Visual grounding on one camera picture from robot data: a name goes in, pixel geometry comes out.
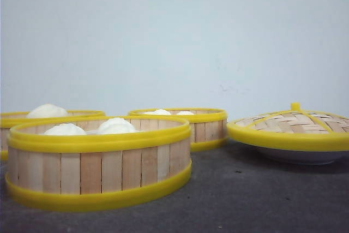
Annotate woven bamboo steamer lid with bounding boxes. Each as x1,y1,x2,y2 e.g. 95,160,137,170
227,103,348,152

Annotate white bun back right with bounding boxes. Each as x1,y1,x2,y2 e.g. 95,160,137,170
176,110,194,116

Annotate white bun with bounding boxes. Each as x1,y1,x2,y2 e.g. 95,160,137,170
26,104,69,118
96,117,137,135
176,110,194,116
143,109,171,116
43,123,87,136

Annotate white bun back left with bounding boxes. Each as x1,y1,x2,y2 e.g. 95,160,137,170
143,109,171,116

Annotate white bun front right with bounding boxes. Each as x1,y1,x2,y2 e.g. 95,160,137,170
96,117,137,135

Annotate front bamboo steamer basket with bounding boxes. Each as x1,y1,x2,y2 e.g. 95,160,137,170
5,116,192,212

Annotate white bun front left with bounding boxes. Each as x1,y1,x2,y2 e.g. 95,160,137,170
43,123,87,136

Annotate white bun left rear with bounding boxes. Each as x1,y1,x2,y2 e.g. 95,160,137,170
26,104,69,118

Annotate white shallow plate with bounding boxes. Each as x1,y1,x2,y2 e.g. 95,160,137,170
255,147,348,165

